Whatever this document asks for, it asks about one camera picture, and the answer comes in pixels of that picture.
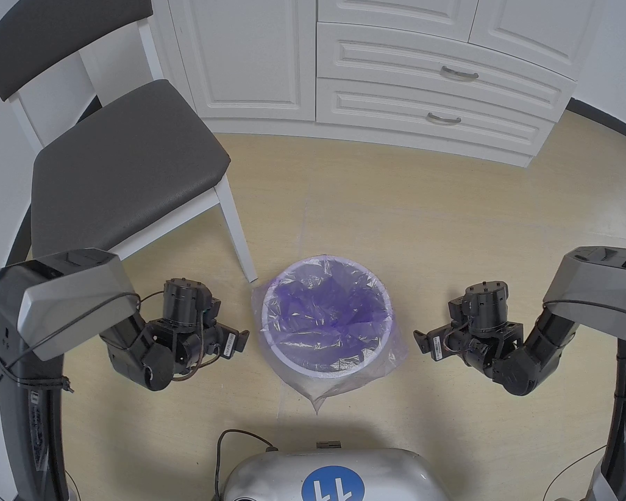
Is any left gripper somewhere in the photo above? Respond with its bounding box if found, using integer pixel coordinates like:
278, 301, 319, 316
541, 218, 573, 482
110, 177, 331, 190
183, 326, 250, 374

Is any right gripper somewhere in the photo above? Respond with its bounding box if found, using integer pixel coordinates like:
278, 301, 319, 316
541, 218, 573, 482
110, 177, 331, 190
414, 327, 484, 367

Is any purple plastic bag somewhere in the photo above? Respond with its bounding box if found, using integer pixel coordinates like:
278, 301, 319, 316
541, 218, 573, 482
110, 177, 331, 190
251, 254, 409, 416

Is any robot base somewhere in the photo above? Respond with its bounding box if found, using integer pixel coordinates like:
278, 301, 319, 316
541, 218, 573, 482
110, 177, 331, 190
224, 439, 449, 501

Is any white trash bin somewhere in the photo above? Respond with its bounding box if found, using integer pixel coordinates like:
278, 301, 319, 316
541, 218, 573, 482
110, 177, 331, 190
261, 255, 395, 383

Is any white chair with grey cushions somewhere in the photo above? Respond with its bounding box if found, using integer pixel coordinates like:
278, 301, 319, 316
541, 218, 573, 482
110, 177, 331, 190
0, 0, 259, 284

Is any white wardrobe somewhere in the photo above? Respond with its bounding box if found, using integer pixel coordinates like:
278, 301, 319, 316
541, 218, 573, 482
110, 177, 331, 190
146, 0, 606, 169

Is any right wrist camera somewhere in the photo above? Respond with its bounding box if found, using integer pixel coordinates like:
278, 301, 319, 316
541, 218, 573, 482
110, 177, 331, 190
448, 294, 470, 323

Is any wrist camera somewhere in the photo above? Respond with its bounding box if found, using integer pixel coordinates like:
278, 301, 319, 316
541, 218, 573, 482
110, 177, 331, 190
201, 296, 223, 327
448, 294, 470, 323

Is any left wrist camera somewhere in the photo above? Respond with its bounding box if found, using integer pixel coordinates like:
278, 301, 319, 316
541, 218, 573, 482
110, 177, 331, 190
201, 296, 223, 327

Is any black cable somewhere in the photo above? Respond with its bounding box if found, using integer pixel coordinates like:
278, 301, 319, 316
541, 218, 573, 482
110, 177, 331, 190
214, 428, 279, 501

